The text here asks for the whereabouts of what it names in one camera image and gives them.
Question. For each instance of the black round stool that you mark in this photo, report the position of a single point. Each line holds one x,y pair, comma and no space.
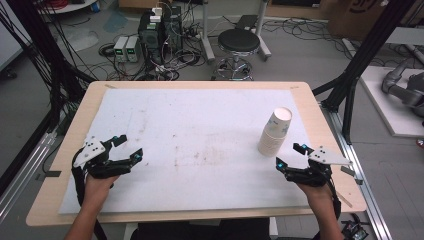
238,40

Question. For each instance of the white whiteboard panel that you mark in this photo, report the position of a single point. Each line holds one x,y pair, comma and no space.
8,40

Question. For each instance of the aluminium floor rail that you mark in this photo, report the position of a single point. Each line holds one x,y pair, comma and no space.
23,180
363,186

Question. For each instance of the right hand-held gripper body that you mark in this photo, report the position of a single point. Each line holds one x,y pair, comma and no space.
315,175

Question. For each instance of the brown cardboard box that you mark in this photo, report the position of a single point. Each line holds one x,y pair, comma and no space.
353,16

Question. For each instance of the white foam mat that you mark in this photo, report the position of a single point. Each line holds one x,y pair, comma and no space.
200,133

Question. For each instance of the person's left hand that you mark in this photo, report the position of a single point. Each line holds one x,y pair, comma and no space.
98,188

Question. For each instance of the small black electronic device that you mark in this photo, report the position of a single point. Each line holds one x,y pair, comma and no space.
355,230

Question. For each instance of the white desk leg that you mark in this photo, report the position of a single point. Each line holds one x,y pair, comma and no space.
207,36
263,36

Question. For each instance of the person's dark clothing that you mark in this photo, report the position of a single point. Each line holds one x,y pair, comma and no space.
200,231

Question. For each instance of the white floor board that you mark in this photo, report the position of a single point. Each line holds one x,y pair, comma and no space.
390,113

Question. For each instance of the black flat foot plate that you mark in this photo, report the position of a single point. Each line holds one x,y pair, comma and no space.
246,21

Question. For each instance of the black metal frame post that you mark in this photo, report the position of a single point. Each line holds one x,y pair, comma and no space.
40,43
366,46

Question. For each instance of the light wooden table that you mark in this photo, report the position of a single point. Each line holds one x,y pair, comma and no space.
87,110

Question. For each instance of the stack of white paper cups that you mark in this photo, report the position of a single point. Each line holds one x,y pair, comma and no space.
275,133

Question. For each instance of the black computer tower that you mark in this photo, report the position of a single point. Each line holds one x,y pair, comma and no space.
150,36
173,30

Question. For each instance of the black tape strip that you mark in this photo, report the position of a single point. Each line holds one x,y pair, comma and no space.
53,173

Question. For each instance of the grey bench power supply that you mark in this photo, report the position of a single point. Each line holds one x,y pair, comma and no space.
133,49
120,48

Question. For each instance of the person's right hand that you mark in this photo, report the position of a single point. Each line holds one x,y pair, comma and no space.
318,195

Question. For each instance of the blue tape roll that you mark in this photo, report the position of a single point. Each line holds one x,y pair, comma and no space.
95,6

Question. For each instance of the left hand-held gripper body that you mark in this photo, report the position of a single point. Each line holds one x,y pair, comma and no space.
91,156

